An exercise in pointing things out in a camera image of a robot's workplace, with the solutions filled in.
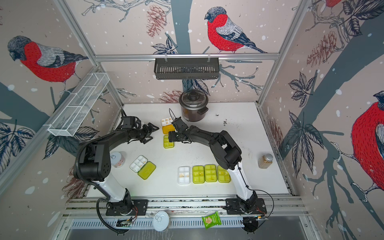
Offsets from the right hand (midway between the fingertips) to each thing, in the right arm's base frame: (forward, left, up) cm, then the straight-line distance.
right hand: (173, 135), depth 97 cm
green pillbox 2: (-20, +16, -3) cm, 26 cm away
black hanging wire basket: (+43, -7, +24) cm, 49 cm away
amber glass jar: (-17, -55, +4) cm, 58 cm away
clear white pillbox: (-24, -9, -3) cm, 26 cm away
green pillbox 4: (-23, -32, -4) cm, 40 cm away
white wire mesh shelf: (-10, +47, +28) cm, 55 cm away
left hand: (+1, +9, +6) cm, 11 cm away
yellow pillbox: (+10, +6, -3) cm, 12 cm away
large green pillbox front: (-23, -25, -3) cm, 34 cm away
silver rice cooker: (+17, -13, +13) cm, 25 cm away
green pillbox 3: (-24, -18, -3) cm, 30 cm away
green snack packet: (-45, -25, -2) cm, 51 cm away
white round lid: (-47, -1, +2) cm, 47 cm away
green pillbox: (-5, +4, -4) cm, 7 cm away
